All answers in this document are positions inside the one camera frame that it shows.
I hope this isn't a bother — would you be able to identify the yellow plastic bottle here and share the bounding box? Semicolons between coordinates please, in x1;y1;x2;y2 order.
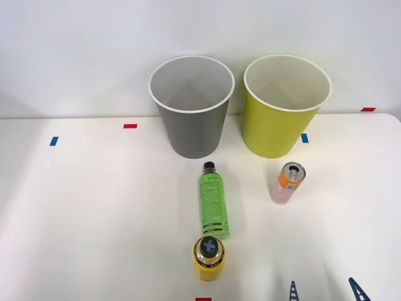
191;235;227;282

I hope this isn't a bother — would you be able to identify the orange and pink drink can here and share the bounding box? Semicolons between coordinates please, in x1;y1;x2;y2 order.
269;161;307;205

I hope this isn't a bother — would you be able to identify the yellow-green plastic waste bin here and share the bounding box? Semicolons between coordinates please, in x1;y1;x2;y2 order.
242;54;333;159

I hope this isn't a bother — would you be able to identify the green label plastic bottle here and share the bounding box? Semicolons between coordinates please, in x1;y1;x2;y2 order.
197;161;231;240

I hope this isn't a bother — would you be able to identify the grey plastic waste bin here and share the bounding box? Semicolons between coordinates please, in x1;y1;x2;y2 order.
148;55;236;160

